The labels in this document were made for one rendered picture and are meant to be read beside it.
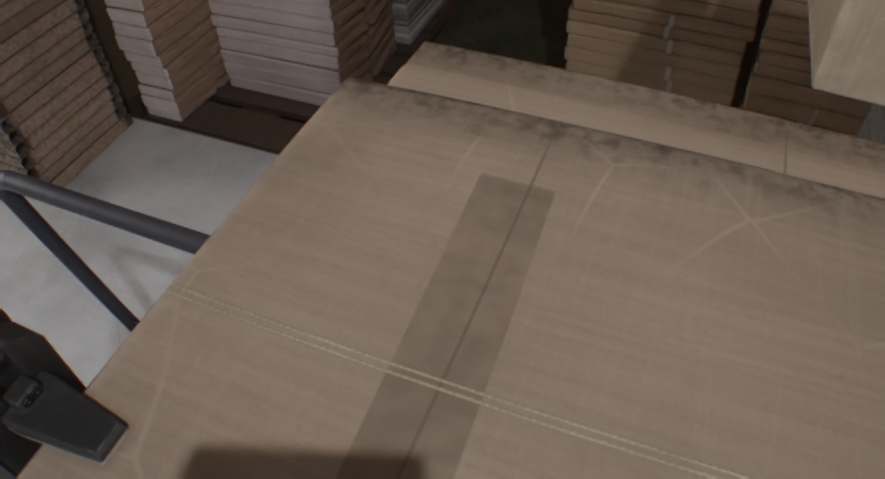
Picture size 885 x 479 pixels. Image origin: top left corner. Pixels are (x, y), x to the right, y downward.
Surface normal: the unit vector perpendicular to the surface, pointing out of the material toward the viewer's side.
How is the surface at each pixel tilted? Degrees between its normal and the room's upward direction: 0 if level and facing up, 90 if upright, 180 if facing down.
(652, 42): 90
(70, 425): 0
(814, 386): 0
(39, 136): 90
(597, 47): 90
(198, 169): 0
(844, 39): 91
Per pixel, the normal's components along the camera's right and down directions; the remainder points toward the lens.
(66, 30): 0.93, 0.25
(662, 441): -0.03, -0.69
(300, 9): -0.38, 0.68
